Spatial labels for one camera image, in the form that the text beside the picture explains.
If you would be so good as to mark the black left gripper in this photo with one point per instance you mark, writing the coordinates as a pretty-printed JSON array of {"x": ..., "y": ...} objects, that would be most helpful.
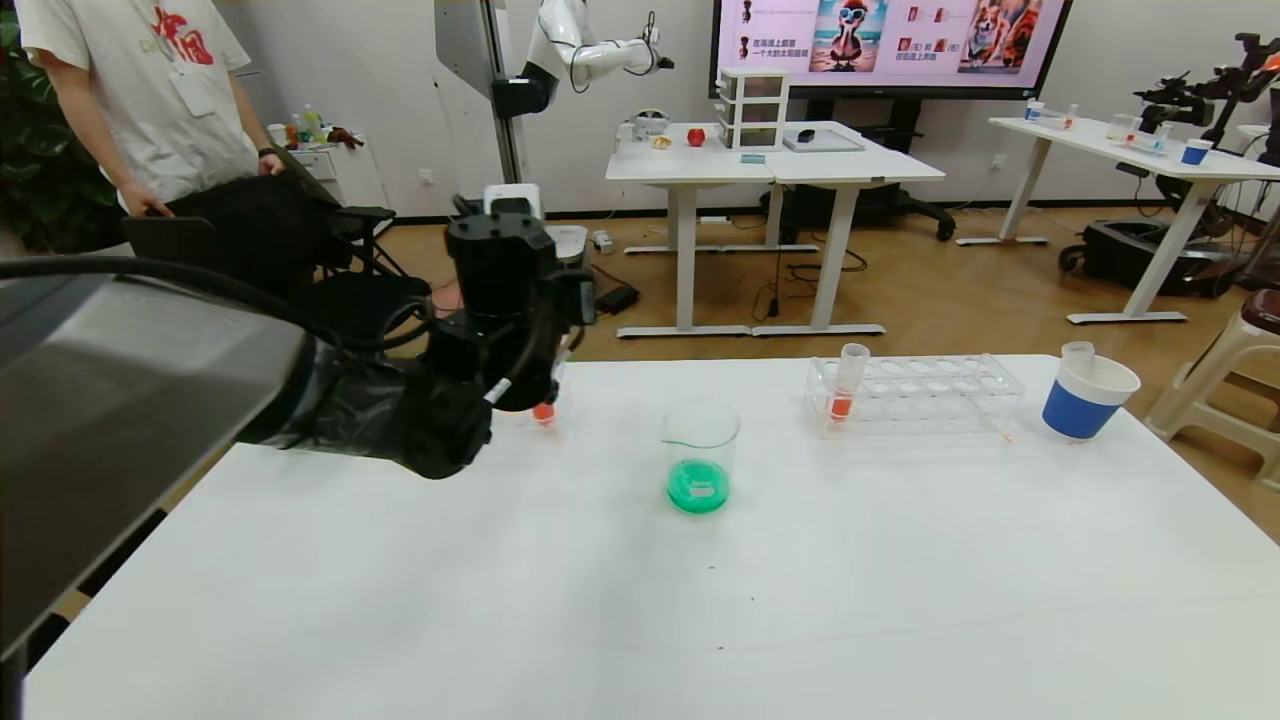
[{"x": 527, "y": 388}]

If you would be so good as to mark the yellow pigment test tube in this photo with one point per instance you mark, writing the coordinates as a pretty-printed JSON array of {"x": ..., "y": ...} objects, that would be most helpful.
[{"x": 1077, "y": 353}]

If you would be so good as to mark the black distant robot arm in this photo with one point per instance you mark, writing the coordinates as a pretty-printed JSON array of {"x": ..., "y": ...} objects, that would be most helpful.
[{"x": 1175, "y": 100}]

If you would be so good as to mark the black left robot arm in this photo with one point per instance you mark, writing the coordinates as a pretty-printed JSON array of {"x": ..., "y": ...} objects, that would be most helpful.
[{"x": 150, "y": 400}]

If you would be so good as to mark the black wheeled robot base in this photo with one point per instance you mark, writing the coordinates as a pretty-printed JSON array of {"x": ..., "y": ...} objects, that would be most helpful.
[{"x": 1130, "y": 260}]

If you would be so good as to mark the orange pigment test tube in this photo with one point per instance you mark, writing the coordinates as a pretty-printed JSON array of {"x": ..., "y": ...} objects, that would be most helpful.
[
  {"x": 841, "y": 406},
  {"x": 543, "y": 412}
]

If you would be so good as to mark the clear glass beaker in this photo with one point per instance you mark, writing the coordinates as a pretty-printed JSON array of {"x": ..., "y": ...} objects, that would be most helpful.
[{"x": 698, "y": 490}]

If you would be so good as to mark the distant clear tube rack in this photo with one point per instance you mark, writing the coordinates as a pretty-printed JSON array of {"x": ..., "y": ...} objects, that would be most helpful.
[
  {"x": 1150, "y": 142},
  {"x": 1058, "y": 118}
]

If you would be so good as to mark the distant clear beaker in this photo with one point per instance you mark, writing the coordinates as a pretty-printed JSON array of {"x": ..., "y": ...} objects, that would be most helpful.
[{"x": 1122, "y": 130}]

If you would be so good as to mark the black power adapter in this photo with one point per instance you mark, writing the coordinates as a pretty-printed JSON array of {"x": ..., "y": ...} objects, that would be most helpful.
[{"x": 620, "y": 299}]

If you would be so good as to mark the white power strip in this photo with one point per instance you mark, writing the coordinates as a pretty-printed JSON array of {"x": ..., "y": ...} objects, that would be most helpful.
[{"x": 603, "y": 242}]

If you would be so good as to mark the black folding chair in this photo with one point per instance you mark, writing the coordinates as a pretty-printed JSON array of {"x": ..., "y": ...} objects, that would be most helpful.
[{"x": 365, "y": 225}]

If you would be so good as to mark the white standing desk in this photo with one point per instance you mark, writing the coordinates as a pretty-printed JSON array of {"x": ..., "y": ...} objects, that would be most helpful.
[
  {"x": 690, "y": 165},
  {"x": 1120, "y": 148},
  {"x": 850, "y": 168}
]

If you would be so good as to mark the white low cabinet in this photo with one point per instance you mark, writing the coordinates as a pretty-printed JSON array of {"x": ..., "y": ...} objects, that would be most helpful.
[{"x": 350, "y": 175}]

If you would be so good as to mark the small white round device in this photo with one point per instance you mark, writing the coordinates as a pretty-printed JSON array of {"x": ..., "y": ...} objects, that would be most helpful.
[{"x": 650, "y": 123}]

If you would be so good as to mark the black office chair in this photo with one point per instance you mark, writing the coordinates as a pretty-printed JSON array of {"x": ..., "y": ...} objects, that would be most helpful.
[{"x": 260, "y": 240}]

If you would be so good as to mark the brown plush toy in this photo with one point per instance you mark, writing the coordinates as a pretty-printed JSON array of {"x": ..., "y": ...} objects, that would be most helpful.
[{"x": 345, "y": 138}]

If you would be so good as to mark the olive green jacket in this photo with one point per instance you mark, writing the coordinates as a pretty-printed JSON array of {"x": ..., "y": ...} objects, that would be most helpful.
[{"x": 300, "y": 165}]

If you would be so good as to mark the white humanoid robot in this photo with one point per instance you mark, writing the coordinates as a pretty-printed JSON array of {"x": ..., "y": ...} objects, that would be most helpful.
[{"x": 480, "y": 60}]

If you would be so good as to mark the green drink bottle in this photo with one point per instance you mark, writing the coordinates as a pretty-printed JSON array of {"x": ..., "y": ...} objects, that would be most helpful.
[{"x": 312, "y": 122}]

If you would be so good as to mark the small white paper cup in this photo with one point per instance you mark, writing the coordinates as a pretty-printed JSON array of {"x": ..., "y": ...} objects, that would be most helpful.
[{"x": 277, "y": 135}]

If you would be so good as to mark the white mini drawer unit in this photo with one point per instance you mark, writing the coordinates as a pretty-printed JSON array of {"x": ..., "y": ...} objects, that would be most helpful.
[{"x": 752, "y": 112}]

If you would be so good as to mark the grey flat tray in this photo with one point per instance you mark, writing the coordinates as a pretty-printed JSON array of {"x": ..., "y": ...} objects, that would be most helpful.
[{"x": 822, "y": 143}]

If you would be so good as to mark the black display stand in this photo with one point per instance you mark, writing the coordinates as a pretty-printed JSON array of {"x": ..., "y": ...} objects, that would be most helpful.
[{"x": 880, "y": 205}]

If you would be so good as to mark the person in white t-shirt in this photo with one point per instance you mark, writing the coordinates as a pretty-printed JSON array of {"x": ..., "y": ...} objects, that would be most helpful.
[{"x": 150, "y": 100}]

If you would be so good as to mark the large green leafy plant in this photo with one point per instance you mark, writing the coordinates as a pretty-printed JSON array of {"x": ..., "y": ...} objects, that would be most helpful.
[{"x": 40, "y": 170}]

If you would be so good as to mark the blue white paper cup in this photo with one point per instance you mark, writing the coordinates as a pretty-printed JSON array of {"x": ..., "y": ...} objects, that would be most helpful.
[{"x": 1078, "y": 415}]

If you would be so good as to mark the beige plastic stool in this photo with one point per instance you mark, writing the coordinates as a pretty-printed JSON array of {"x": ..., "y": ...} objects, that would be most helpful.
[{"x": 1220, "y": 380}]

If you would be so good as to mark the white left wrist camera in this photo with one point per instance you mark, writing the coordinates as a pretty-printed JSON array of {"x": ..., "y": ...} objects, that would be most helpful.
[{"x": 512, "y": 198}]

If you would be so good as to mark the large wall display screen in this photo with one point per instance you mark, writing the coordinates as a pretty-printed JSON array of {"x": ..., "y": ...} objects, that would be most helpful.
[{"x": 890, "y": 50}]

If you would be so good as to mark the black camera tripod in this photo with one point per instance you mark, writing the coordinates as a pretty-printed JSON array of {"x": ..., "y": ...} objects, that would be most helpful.
[{"x": 1250, "y": 45}]

